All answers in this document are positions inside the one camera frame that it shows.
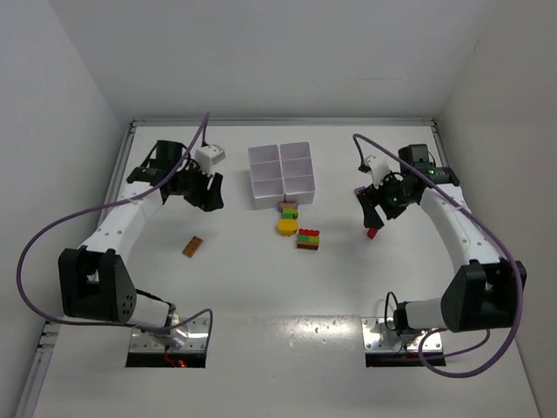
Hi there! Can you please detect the red rectangular lego brick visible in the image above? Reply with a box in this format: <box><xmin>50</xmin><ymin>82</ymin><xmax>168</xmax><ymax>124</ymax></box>
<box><xmin>366</xmin><ymin>228</ymin><xmax>379</xmax><ymax>239</ymax></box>

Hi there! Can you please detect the tan lego plate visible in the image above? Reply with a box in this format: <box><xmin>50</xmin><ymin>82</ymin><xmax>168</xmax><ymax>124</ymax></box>
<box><xmin>182</xmin><ymin>236</ymin><xmax>204</xmax><ymax>258</ymax></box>

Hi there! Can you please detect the red sloped lego brick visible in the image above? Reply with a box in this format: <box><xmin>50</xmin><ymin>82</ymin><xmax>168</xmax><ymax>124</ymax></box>
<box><xmin>298</xmin><ymin>228</ymin><xmax>320</xmax><ymax>237</ymax></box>

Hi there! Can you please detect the brown lego plate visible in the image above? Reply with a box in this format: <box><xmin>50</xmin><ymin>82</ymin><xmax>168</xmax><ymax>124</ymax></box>
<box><xmin>297</xmin><ymin>241</ymin><xmax>319</xmax><ymax>251</ymax></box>

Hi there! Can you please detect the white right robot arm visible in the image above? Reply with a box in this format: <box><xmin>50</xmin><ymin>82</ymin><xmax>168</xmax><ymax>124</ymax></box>
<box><xmin>355</xmin><ymin>145</ymin><xmax>527</xmax><ymax>334</ymax></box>

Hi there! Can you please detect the white divided container left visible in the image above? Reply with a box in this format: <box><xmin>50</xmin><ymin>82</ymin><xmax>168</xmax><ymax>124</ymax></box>
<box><xmin>248</xmin><ymin>145</ymin><xmax>285</xmax><ymax>210</ymax></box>

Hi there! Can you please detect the white divided container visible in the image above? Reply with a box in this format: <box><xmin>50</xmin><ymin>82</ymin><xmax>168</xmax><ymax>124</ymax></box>
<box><xmin>279</xmin><ymin>142</ymin><xmax>316</xmax><ymax>205</ymax></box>
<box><xmin>248</xmin><ymin>145</ymin><xmax>285</xmax><ymax>210</ymax></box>

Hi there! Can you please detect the pink patterned lego piece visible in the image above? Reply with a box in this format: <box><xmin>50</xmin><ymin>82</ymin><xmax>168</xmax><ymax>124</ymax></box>
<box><xmin>278</xmin><ymin>202</ymin><xmax>299</xmax><ymax>212</ymax></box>

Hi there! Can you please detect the yellow round lego piece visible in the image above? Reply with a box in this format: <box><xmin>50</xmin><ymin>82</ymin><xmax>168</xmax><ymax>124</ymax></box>
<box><xmin>276</xmin><ymin>218</ymin><xmax>299</xmax><ymax>236</ymax></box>

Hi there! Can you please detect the white divided container right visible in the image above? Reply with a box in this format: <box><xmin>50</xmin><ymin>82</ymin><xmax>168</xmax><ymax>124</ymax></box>
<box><xmin>279</xmin><ymin>142</ymin><xmax>316</xmax><ymax>205</ymax></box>

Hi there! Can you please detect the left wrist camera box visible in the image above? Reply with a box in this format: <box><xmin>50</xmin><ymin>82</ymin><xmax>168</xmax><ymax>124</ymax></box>
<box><xmin>195</xmin><ymin>145</ymin><xmax>225</xmax><ymax>173</ymax></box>

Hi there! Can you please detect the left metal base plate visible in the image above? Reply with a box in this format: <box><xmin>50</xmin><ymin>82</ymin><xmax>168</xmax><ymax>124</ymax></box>
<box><xmin>128</xmin><ymin>313</ymin><xmax>212</xmax><ymax>354</ymax></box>

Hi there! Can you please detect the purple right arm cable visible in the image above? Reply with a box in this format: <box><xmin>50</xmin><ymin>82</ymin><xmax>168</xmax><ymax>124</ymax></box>
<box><xmin>352</xmin><ymin>132</ymin><xmax>526</xmax><ymax>378</ymax></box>

